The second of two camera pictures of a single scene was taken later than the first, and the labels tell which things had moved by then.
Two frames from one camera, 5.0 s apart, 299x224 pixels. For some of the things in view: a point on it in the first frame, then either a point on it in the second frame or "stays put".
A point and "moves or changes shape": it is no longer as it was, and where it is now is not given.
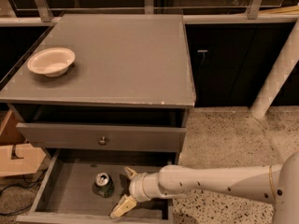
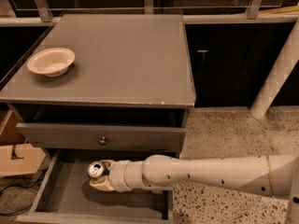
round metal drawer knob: x=103 y=142 stays put
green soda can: x=103 y=185 moves or changes shape
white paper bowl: x=51 y=62 stays put
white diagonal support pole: x=278 y=76 stays put
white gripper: x=135 y=187 -> x=118 y=175
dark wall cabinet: x=230 y=62 stays put
